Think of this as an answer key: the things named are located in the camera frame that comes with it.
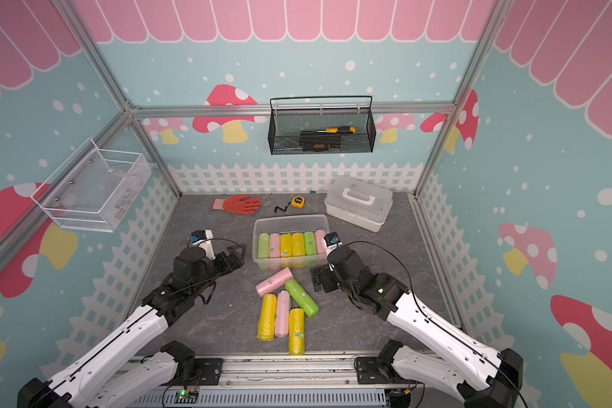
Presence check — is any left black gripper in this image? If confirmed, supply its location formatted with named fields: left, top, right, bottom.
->
left=191, top=244, right=248, bottom=298

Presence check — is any green roll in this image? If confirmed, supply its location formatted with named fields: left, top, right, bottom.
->
left=256, top=233, right=270, bottom=259
left=285, top=279, right=320, bottom=318
left=304, top=231, right=318, bottom=262

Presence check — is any pink roll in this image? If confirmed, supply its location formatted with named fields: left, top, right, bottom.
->
left=269, top=233, right=281, bottom=259
left=275, top=291, right=291, bottom=338
left=255, top=268, right=293, bottom=297
left=314, top=229, right=326, bottom=255

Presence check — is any yellow roll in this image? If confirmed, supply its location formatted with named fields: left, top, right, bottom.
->
left=280, top=234, right=293, bottom=259
left=258, top=293, right=277, bottom=341
left=292, top=233, right=305, bottom=265
left=288, top=309, right=305, bottom=355

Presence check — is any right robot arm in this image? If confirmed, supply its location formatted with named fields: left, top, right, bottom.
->
left=319, top=244, right=525, bottom=407

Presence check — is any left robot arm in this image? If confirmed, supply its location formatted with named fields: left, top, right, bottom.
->
left=17, top=241, right=246, bottom=407

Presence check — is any clear plastic storage box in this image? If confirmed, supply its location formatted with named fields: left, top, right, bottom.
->
left=253, top=214, right=330, bottom=270

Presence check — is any red work glove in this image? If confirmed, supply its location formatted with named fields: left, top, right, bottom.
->
left=212, top=195, right=262, bottom=215

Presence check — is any yellow tape measure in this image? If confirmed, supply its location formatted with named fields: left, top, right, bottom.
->
left=274, top=195, right=305, bottom=214

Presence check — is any white lidded tool case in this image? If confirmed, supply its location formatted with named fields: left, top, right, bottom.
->
left=325, top=176, right=393, bottom=232

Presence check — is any black orange tool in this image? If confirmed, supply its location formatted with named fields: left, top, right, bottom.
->
left=299, top=139, right=331, bottom=152

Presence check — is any green circuit board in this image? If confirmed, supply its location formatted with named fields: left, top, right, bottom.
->
left=173, top=389, right=199, bottom=405

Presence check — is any yellow black screwdriver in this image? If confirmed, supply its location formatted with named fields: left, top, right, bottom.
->
left=300, top=126, right=356, bottom=135

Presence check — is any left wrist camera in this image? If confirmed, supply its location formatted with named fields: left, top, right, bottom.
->
left=189, top=229, right=215, bottom=260

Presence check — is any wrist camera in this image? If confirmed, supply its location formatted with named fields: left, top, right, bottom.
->
left=322, top=232, right=342, bottom=256
left=189, top=229, right=215, bottom=260

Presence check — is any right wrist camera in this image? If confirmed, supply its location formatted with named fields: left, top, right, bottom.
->
left=322, top=232, right=342, bottom=256

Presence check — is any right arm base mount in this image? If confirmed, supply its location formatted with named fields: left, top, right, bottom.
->
left=354, top=339, right=418, bottom=386

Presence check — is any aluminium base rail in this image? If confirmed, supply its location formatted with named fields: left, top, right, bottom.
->
left=96, top=351, right=506, bottom=408

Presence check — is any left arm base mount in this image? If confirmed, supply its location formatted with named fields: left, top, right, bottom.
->
left=160, top=341, right=224, bottom=386

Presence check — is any white wire basket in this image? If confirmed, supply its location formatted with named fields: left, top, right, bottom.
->
left=31, top=139, right=151, bottom=233

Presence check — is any black wire mesh basket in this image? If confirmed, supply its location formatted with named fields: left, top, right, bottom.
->
left=268, top=95, right=377, bottom=155

